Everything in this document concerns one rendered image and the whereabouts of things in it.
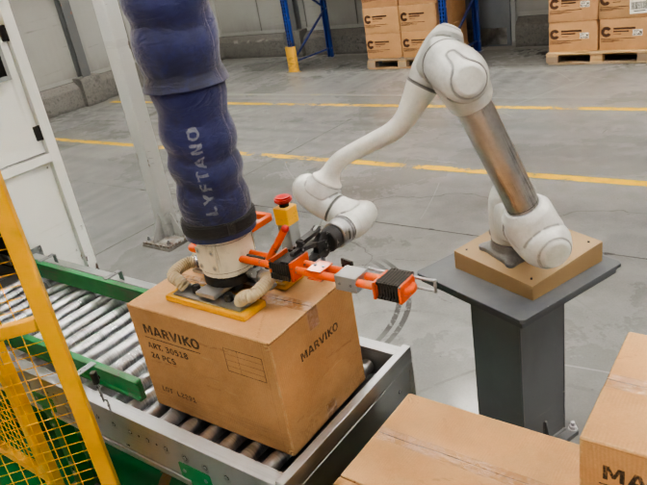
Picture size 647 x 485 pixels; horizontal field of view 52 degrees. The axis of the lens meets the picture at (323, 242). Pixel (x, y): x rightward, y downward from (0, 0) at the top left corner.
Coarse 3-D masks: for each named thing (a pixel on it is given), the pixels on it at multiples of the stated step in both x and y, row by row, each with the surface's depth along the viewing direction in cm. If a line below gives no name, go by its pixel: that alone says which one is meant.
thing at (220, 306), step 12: (192, 288) 204; (168, 300) 208; (180, 300) 204; (192, 300) 202; (204, 300) 200; (216, 300) 199; (228, 300) 196; (264, 300) 195; (216, 312) 195; (228, 312) 192; (240, 312) 191; (252, 312) 191
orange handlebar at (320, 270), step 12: (264, 216) 224; (252, 252) 199; (264, 252) 197; (252, 264) 194; (264, 264) 191; (312, 264) 185; (324, 264) 183; (312, 276) 181; (324, 276) 178; (372, 276) 174; (372, 288) 170; (408, 288) 165
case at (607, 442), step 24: (624, 360) 149; (624, 384) 142; (600, 408) 136; (624, 408) 135; (600, 432) 130; (624, 432) 129; (600, 456) 129; (624, 456) 126; (600, 480) 132; (624, 480) 128
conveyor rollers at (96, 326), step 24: (48, 288) 329; (72, 288) 327; (0, 312) 317; (24, 312) 309; (72, 312) 307; (96, 312) 298; (120, 312) 296; (72, 336) 280; (96, 336) 278; (120, 336) 276; (96, 360) 260; (120, 360) 257; (144, 360) 255; (144, 384) 243; (144, 408) 233; (168, 408) 230; (192, 432) 215; (216, 432) 211; (288, 456) 198
